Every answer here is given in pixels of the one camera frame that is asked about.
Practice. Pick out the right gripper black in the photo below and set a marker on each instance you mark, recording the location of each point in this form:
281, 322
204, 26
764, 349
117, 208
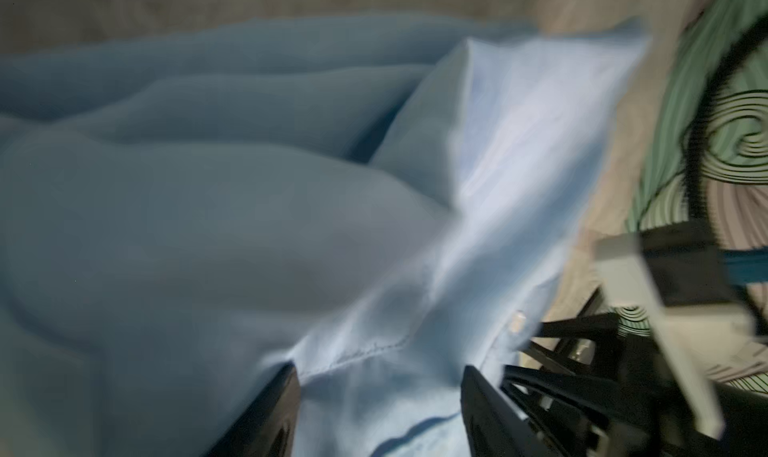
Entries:
626, 401

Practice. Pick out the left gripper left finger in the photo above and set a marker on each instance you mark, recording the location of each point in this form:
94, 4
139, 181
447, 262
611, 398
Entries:
267, 427

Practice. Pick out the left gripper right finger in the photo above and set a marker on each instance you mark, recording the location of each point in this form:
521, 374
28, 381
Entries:
492, 426

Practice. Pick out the light blue long sleeve shirt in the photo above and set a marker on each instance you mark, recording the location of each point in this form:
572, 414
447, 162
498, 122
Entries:
378, 200

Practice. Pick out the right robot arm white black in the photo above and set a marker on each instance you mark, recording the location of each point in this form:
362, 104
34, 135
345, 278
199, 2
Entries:
717, 109

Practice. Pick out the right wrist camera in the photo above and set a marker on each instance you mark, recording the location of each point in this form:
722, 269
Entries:
691, 291

